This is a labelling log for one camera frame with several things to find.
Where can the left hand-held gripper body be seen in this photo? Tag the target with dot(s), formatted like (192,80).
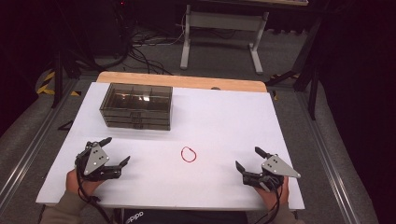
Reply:
(95,159)

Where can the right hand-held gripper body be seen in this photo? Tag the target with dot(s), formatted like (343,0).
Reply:
(277,168)

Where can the smoky transparent drawer box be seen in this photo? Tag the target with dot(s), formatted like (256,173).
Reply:
(137,107)

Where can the person's right hand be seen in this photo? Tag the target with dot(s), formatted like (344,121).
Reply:
(274,196)

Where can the person's left hand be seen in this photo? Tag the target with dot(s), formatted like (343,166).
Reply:
(74,183)

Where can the white board sheet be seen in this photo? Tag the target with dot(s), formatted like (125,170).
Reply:
(202,124)

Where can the person's black printed clothing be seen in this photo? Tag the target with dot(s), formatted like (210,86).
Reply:
(186,217)

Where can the black metal stand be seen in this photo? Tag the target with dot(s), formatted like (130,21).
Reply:
(57,71)
(311,71)

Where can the black triangular bracket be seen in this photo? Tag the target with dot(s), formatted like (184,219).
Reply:
(67,126)

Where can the aluminium floor rail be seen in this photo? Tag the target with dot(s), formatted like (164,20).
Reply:
(31,146)
(327,161)

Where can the white metal desk frame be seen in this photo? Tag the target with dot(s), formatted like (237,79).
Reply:
(224,21)

